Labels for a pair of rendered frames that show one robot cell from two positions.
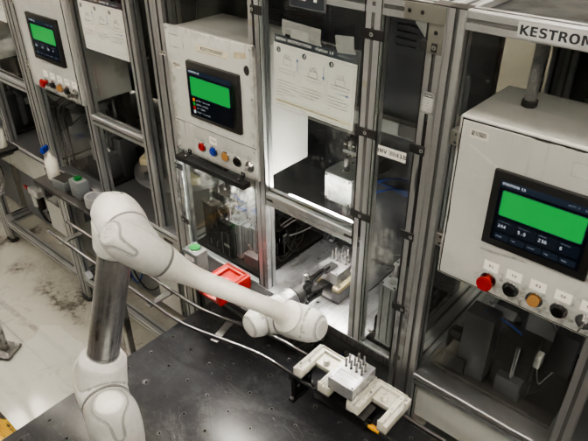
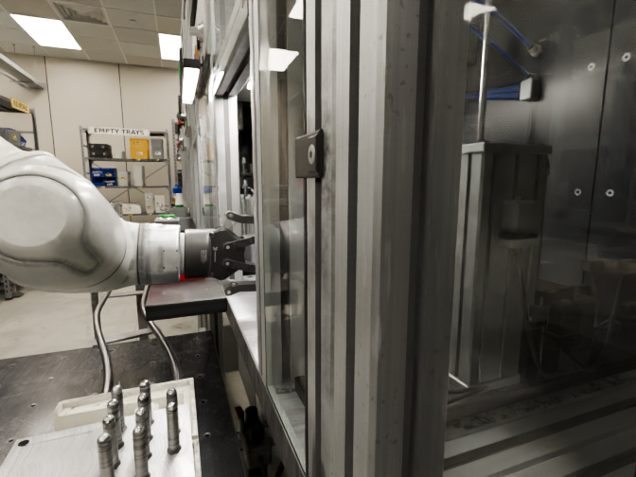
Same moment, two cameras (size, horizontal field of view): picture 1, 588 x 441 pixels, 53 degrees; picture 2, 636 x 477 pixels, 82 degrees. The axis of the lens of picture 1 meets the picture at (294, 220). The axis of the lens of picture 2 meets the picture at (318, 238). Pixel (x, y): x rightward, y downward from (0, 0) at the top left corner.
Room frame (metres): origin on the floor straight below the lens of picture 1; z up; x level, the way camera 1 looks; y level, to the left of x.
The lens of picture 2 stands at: (1.16, -0.43, 1.12)
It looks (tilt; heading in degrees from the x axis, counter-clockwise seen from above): 9 degrees down; 28
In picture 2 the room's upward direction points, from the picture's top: straight up
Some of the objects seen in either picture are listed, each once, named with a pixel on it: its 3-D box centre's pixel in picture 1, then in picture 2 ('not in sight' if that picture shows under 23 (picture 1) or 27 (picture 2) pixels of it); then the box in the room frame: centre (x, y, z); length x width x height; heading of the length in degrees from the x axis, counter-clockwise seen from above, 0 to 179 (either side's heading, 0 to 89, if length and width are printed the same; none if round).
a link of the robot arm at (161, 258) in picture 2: (286, 302); (163, 254); (1.53, 0.03, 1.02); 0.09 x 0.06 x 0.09; 48
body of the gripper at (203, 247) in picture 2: (300, 292); (214, 253); (1.59, -0.02, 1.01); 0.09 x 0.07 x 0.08; 138
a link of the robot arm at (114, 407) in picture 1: (114, 423); not in sight; (1.18, 0.55, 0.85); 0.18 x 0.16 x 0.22; 29
